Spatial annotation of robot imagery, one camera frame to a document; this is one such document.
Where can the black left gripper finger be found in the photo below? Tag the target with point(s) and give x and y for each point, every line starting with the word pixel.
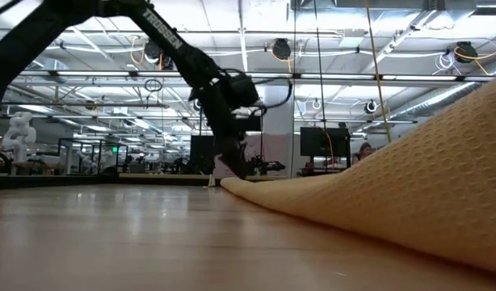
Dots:
pixel 243 157
pixel 229 155

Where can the orange waffle weave towel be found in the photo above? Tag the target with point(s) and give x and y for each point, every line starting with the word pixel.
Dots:
pixel 393 194

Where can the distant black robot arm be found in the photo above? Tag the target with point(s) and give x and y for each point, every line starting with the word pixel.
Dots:
pixel 268 165

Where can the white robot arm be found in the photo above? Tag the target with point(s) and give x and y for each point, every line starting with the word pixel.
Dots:
pixel 19 133

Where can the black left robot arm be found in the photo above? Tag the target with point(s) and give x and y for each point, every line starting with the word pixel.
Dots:
pixel 171 36

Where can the black upright panel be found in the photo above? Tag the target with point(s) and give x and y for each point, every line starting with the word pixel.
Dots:
pixel 201 153

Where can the white building column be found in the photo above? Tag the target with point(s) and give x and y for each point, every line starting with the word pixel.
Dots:
pixel 280 121

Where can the black computer monitor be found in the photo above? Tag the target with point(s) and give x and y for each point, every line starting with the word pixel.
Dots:
pixel 308 141

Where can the long ceiling light bar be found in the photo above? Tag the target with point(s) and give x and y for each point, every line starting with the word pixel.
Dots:
pixel 110 74

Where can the person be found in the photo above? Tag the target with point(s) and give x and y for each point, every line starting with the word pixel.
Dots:
pixel 363 151

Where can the black framed glass enclosure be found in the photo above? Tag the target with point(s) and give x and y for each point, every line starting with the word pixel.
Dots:
pixel 82 157

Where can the black aluminium table frame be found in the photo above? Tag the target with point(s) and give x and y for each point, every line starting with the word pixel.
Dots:
pixel 50 182

